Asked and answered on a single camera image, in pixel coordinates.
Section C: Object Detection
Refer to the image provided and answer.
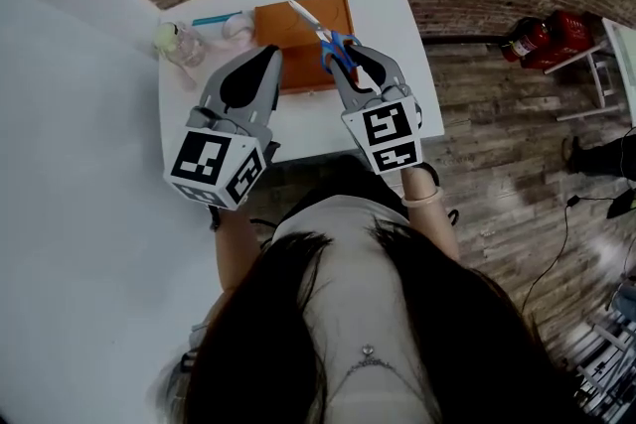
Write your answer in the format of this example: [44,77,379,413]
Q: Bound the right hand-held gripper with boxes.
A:
[329,44,425,177]

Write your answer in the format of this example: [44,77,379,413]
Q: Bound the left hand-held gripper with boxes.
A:
[163,44,284,212]

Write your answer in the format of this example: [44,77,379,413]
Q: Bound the blue-handled scissors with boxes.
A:
[287,0,364,76]

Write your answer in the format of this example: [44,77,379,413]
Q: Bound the orange wooden box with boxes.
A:
[252,0,357,95]

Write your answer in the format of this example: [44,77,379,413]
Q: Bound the person's right forearm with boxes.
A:
[400,163,462,263]

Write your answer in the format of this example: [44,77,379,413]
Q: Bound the person's left forearm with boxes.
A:
[213,207,260,295]

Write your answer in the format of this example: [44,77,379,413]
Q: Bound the pink ribbon roll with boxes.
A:
[220,12,257,47]

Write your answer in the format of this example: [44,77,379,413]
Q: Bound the teal stick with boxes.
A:
[191,10,243,28]

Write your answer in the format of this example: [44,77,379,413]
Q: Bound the clear bottle with pale cap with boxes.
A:
[150,20,209,90]

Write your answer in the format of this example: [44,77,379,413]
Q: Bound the black skirt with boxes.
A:
[246,155,414,225]

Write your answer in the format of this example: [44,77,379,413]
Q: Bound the red fire extinguisher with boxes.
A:
[498,16,554,64]
[520,9,595,71]

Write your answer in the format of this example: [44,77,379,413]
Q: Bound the white shirt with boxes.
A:
[148,192,451,424]

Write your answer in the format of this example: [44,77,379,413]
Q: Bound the beige bracelet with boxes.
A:
[400,185,445,210]

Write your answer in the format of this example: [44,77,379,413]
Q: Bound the black floor cable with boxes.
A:
[520,191,636,317]

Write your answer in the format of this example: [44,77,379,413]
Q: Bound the white metal-frame desk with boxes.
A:
[543,16,636,126]

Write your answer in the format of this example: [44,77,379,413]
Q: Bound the silver pendant necklace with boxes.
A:
[344,343,399,377]

